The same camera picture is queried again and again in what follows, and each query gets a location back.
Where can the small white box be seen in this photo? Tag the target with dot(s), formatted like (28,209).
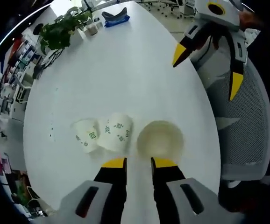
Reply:
(98,22)

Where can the blue packet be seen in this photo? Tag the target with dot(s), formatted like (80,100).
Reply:
(116,23)

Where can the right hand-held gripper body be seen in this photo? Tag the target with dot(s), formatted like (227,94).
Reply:
(230,18)

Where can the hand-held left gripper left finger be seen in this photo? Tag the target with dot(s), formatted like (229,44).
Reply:
(109,186)

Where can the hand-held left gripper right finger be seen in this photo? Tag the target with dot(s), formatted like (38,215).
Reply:
(170,186)

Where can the person's right hand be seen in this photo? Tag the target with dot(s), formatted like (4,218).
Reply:
(250,19)

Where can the grey mesh office chair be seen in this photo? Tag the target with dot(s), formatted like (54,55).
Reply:
(249,130)

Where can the printed white paper cup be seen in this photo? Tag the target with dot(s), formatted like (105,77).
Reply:
(88,137)
(115,133)

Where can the green potted plant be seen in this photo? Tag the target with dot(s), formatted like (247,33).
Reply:
(62,30)

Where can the white plant pot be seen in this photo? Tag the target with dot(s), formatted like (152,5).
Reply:
(91,30)

